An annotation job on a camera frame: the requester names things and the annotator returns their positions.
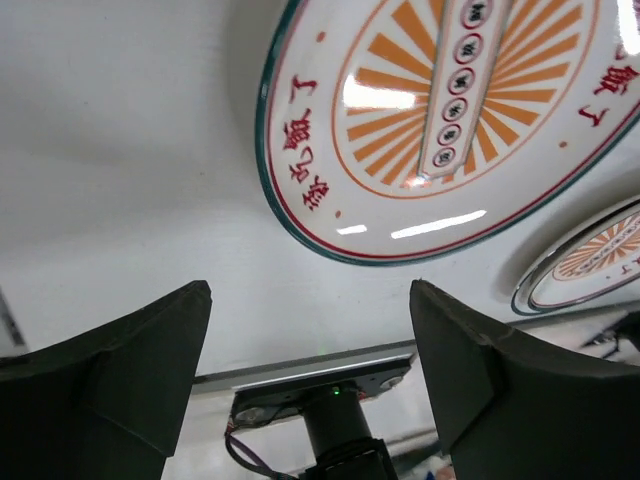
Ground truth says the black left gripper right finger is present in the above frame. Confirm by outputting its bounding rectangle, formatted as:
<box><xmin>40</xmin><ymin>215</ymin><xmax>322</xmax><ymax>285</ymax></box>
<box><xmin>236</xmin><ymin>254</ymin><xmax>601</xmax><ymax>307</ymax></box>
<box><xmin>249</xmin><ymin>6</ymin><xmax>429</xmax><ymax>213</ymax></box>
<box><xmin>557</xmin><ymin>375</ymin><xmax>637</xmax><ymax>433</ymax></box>
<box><xmin>410</xmin><ymin>280</ymin><xmax>639</xmax><ymax>479</ymax></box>

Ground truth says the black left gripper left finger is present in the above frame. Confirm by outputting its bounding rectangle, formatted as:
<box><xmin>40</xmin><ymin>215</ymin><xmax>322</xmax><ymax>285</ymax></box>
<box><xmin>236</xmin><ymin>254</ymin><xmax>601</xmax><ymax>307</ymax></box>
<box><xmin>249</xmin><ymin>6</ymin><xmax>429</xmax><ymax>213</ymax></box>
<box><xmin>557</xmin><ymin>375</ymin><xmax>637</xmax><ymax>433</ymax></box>
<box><xmin>1</xmin><ymin>280</ymin><xmax>213</xmax><ymax>479</ymax></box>

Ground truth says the orange sunburst plate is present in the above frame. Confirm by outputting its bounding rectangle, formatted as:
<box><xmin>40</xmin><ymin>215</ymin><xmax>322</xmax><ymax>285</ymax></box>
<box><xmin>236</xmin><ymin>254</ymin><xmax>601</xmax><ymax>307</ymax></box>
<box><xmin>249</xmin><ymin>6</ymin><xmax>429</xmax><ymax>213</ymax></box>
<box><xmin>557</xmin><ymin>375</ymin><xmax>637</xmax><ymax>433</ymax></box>
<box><xmin>254</xmin><ymin>1</ymin><xmax>639</xmax><ymax>266</ymax></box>
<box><xmin>511</xmin><ymin>195</ymin><xmax>639</xmax><ymax>316</ymax></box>

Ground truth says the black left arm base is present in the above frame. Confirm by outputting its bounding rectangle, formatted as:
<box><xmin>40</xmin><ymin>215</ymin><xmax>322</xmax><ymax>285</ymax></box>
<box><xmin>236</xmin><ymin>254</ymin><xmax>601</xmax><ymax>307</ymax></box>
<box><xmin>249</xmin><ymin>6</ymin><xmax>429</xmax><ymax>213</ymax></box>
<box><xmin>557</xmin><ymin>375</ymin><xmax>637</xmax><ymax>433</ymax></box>
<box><xmin>224</xmin><ymin>359</ymin><xmax>413</xmax><ymax>480</ymax></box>

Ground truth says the aluminium front rail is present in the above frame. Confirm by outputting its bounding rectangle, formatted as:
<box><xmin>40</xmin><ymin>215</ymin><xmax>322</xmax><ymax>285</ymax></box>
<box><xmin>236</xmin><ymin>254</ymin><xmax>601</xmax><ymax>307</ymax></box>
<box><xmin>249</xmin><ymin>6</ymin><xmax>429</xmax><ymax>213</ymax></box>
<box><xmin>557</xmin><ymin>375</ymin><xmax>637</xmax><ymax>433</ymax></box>
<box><xmin>191</xmin><ymin>340</ymin><xmax>417</xmax><ymax>395</ymax></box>

